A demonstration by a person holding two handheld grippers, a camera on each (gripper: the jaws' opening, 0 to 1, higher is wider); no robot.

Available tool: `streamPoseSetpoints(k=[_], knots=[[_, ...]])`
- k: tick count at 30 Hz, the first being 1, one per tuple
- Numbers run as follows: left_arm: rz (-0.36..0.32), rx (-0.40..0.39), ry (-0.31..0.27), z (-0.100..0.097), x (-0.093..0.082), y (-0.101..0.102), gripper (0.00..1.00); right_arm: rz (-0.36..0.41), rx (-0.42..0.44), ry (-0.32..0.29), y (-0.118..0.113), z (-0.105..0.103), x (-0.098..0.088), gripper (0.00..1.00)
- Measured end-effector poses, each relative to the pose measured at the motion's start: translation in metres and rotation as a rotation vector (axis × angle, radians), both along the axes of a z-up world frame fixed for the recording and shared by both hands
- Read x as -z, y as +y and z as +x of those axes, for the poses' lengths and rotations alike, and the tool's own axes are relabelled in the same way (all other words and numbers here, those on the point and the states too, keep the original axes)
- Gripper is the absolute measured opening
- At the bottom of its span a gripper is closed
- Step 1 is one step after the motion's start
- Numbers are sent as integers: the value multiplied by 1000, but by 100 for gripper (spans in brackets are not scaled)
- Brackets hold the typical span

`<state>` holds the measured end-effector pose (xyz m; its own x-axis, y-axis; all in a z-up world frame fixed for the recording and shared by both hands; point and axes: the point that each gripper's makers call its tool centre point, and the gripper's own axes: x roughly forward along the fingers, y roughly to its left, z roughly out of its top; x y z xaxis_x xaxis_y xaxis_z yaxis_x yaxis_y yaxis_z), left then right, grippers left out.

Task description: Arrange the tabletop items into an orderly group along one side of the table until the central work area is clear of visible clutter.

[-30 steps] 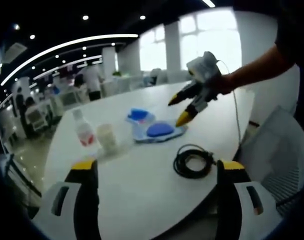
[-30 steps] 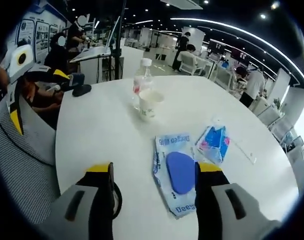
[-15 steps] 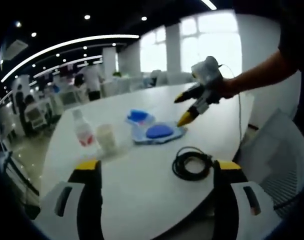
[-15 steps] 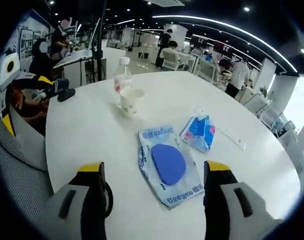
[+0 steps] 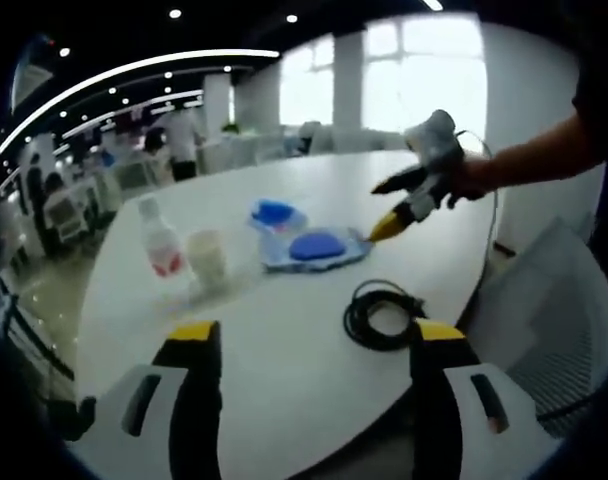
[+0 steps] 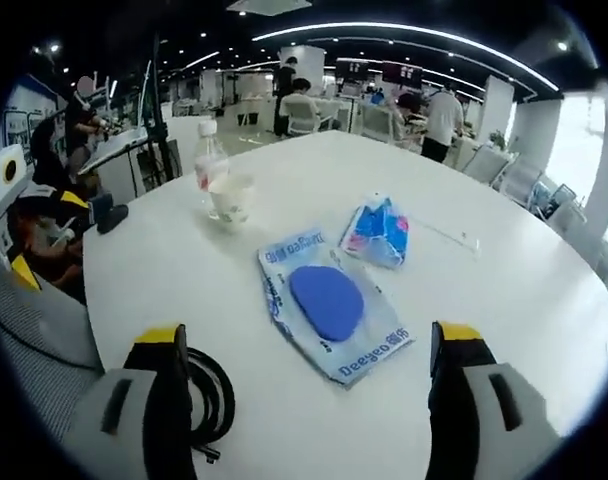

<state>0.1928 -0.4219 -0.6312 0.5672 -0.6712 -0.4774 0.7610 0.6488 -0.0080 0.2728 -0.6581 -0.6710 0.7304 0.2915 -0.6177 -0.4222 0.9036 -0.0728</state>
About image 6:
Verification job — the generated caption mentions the clear plastic bottle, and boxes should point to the clear plastic bottle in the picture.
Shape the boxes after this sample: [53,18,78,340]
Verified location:
[193,119,231,221]

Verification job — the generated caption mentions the white table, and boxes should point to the white table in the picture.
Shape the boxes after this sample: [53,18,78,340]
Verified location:
[81,130,608,480]

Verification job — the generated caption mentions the white office chair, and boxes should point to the white office chair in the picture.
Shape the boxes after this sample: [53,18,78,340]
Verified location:
[281,93,320,135]
[463,144,515,186]

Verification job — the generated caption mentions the ceiling air vent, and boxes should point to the ceiling air vent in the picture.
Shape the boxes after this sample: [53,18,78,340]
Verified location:
[226,0,313,14]

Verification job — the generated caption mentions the blue tissue packet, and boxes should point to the blue tissue packet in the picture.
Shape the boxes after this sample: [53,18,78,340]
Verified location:
[338,192,411,270]

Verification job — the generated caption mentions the grey mesh office chair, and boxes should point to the grey mesh office chair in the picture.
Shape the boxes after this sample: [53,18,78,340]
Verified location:
[0,249,108,451]

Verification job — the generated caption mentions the dark wall screen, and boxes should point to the dark wall screen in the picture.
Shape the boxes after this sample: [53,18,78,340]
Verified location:
[381,62,423,86]
[336,59,370,84]

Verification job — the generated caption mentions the white paper cup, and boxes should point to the white paper cup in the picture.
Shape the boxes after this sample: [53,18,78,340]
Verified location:
[207,173,256,234]

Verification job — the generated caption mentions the curved ceiling light strip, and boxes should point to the curved ceiling light strip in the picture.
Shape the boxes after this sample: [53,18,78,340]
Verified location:
[251,22,560,94]

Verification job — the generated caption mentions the clear plastic ruler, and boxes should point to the clear plastic ruler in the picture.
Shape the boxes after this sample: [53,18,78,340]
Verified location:
[408,217,483,261]

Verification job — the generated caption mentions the white tilted desk board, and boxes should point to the white tilted desk board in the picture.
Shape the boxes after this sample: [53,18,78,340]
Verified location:
[77,127,150,176]

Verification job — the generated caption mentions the black stand pole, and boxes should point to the black stand pole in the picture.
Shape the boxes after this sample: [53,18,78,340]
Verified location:
[151,34,180,186]

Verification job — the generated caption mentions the blue cloth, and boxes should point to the blue cloth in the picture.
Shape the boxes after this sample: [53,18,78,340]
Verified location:
[256,228,416,386]

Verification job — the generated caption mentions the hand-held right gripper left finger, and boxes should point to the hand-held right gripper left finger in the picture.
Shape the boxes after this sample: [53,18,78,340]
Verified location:
[63,323,194,480]

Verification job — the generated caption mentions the black cable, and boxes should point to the black cable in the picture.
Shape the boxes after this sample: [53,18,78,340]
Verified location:
[186,347,237,451]

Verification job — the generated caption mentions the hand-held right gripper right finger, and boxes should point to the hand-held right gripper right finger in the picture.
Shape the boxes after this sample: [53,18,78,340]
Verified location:
[427,320,563,480]

